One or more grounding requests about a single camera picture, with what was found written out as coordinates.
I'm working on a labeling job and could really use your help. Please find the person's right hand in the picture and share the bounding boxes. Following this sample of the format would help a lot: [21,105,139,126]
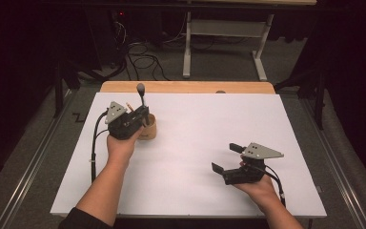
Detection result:
[232,174,283,213]

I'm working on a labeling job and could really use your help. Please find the metal floor rail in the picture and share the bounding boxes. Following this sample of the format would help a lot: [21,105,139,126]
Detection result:
[301,98,366,229]
[0,90,77,229]

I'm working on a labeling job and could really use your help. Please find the black floor cables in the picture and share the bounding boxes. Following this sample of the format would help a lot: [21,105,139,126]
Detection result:
[109,18,173,82]

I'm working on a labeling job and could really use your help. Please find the white metal desk frame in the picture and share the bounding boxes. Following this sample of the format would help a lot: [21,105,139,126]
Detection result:
[182,0,318,82]

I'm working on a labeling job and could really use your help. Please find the black computer case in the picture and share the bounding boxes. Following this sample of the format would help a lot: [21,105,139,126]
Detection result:
[85,9,132,73]

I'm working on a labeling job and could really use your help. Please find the black makeup brush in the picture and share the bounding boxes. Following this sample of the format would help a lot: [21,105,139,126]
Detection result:
[135,82,152,126]

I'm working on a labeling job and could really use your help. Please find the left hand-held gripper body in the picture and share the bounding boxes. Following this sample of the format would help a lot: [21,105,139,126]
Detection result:
[104,100,145,141]

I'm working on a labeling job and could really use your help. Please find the hand-held gripper black cable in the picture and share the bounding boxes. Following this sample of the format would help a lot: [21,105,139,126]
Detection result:
[252,161,288,208]
[90,109,110,184]

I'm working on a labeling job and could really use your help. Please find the dark metal stand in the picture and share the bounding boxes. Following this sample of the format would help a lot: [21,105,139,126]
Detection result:
[52,58,84,119]
[274,68,328,131]

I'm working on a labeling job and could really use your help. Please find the person's left hand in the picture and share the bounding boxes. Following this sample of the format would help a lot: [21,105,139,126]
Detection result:
[106,126,145,165]

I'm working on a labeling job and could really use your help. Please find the left hand-held gripper black cable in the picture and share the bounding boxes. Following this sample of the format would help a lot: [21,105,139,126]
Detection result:
[90,109,110,184]

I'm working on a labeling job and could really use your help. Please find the right hand-held gripper black cable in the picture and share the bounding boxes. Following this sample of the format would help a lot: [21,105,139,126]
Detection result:
[252,161,288,208]

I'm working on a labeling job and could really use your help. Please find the white board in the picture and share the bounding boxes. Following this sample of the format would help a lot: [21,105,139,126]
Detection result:
[50,92,328,219]

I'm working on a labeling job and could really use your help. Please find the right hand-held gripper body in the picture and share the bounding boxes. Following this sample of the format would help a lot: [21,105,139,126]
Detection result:
[222,142,285,186]

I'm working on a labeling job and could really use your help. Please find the wooden cup with small figurine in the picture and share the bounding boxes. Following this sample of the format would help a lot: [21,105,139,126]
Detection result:
[135,113,157,141]

